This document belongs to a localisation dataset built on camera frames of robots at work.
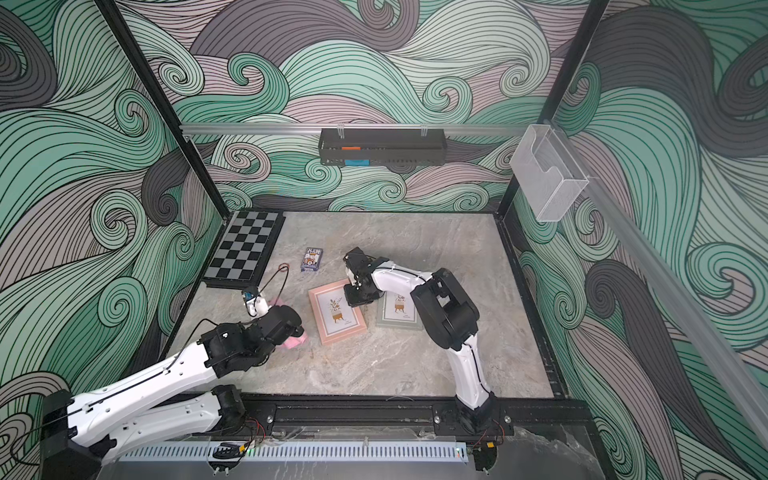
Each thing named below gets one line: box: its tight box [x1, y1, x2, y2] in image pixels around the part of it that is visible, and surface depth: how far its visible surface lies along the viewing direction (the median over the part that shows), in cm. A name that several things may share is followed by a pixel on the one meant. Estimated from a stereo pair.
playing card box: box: [300, 247, 323, 272], surface depth 106 cm
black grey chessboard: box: [202, 210, 286, 289], surface depth 106 cm
